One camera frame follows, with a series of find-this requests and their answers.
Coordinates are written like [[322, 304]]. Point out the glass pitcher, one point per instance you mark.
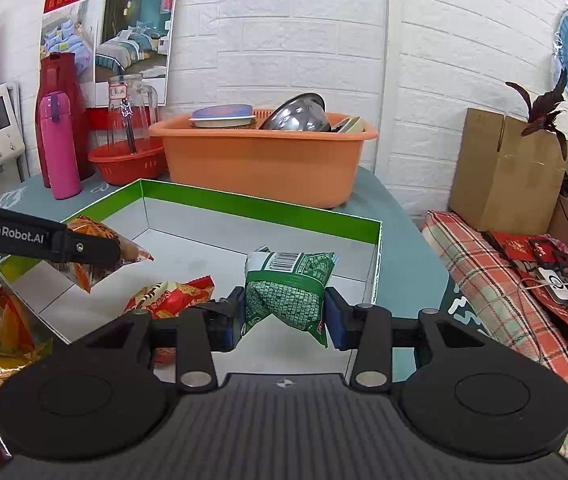
[[129, 110]]

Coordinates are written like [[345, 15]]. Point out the bedding wall poster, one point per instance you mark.
[[134, 35]]

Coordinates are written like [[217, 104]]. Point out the steel bowl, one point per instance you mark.
[[294, 112]]

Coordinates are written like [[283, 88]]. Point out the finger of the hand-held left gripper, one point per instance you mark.
[[99, 252]]

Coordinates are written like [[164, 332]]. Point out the red envelopes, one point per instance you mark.
[[519, 247]]

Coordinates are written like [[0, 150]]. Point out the red orange snack packet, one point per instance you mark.
[[174, 297]]

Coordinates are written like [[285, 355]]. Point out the red plastic basket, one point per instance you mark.
[[124, 165]]

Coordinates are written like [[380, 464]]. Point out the pale ceramic dish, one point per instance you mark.
[[351, 125]]

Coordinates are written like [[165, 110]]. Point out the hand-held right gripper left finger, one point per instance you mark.
[[231, 322]]

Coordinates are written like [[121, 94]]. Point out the brown cardboard box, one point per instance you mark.
[[499, 180]]

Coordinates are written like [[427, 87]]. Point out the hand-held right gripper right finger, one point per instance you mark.
[[335, 322]]

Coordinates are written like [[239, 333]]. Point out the teal tablecloth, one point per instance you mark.
[[399, 225]]

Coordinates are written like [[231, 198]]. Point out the orange plastic basin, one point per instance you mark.
[[264, 165]]

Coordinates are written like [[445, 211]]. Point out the blue lidded food container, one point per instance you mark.
[[221, 114]]

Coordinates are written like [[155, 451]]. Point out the dark red thermos jug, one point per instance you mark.
[[66, 75]]

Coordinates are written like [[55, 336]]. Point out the orange clear snack packet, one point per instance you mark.
[[89, 230]]

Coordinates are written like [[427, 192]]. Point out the green cardboard box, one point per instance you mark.
[[244, 210]]

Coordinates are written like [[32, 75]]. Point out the white charger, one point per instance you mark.
[[554, 285]]

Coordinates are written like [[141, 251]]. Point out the plaid cloth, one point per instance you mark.
[[479, 270]]

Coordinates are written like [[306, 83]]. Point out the purple leafed plant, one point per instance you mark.
[[544, 110]]

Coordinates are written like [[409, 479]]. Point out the pink bottle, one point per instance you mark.
[[59, 150]]

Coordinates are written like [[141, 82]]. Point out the green patterned snack packet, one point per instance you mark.
[[284, 295]]

